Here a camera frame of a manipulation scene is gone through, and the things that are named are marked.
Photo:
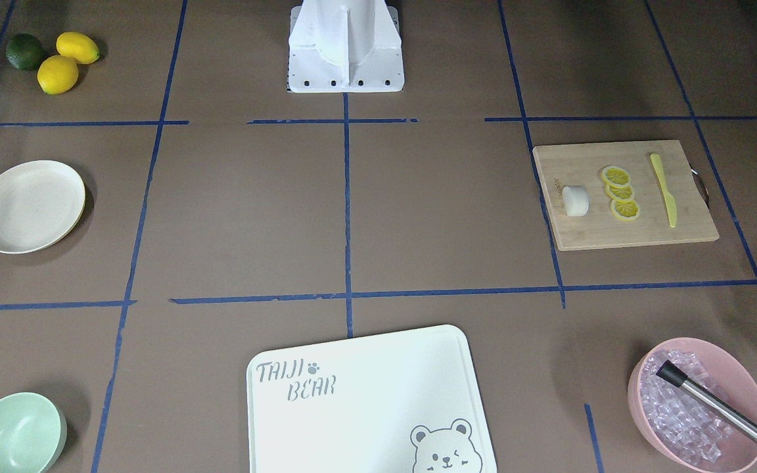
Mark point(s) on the pink bowl with ice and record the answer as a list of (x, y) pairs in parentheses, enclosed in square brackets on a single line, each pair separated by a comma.
[(682, 428)]

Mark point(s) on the yellow plastic knife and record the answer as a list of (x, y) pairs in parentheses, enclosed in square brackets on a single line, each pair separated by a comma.
[(668, 198)]

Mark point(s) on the lemon slice bottom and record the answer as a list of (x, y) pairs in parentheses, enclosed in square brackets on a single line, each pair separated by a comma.
[(625, 210)]

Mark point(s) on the lemon slice top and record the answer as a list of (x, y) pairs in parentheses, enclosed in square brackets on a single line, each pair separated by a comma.
[(615, 177)]

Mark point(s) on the beige round plate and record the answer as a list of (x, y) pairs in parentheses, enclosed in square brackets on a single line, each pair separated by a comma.
[(40, 203)]

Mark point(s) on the bamboo cutting board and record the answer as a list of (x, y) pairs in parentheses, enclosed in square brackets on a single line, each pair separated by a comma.
[(581, 164)]

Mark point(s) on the yellow lemon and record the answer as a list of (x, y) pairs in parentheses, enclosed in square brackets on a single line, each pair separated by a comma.
[(78, 46), (58, 74)]

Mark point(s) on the white bear serving tray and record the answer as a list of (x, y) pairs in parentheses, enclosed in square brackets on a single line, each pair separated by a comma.
[(405, 401)]

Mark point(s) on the lemon slice middle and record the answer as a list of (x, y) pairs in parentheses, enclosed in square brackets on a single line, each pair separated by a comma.
[(620, 194)]

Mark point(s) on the white steamed bun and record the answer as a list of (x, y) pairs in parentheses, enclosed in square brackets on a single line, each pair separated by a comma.
[(576, 200)]

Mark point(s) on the yellow lemon upper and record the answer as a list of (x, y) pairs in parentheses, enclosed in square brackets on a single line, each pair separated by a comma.
[(78, 46)]

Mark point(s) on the lemon slice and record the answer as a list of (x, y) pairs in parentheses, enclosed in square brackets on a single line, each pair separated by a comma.
[(625, 210), (620, 194), (615, 177)]

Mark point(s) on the yellow lemon lower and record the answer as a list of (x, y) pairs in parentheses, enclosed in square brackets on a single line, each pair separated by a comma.
[(58, 74)]

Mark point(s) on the green lime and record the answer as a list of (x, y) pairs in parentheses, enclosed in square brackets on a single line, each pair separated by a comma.
[(25, 52)]

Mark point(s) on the mint green bowl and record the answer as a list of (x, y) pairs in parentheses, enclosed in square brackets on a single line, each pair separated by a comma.
[(33, 433)]

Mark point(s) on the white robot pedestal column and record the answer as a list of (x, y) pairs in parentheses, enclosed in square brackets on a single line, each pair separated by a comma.
[(345, 47)]

